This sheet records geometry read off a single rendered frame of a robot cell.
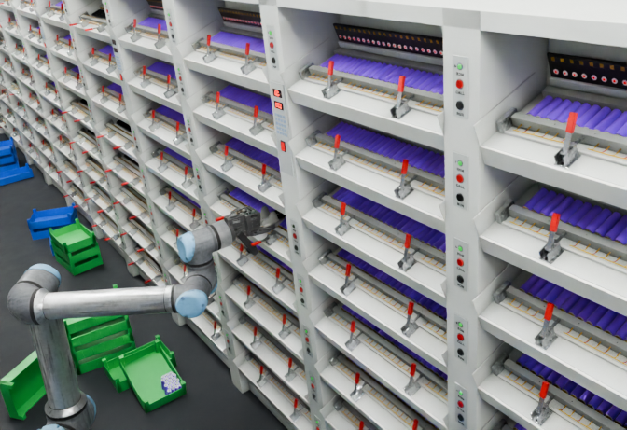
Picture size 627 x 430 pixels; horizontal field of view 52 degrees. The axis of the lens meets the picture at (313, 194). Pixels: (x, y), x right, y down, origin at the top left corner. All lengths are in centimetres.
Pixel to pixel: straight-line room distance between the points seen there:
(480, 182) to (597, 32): 40
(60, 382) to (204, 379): 89
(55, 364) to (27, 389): 95
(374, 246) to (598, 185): 75
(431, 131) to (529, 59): 24
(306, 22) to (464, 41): 67
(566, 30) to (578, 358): 63
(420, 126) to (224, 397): 200
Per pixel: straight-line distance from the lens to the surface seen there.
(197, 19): 246
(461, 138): 134
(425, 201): 152
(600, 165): 120
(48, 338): 247
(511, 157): 127
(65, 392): 261
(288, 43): 182
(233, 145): 249
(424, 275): 162
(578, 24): 113
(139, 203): 372
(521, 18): 119
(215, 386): 320
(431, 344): 173
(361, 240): 179
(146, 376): 328
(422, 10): 135
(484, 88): 129
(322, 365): 228
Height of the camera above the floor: 201
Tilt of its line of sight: 24 degrees down
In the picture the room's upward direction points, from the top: 6 degrees counter-clockwise
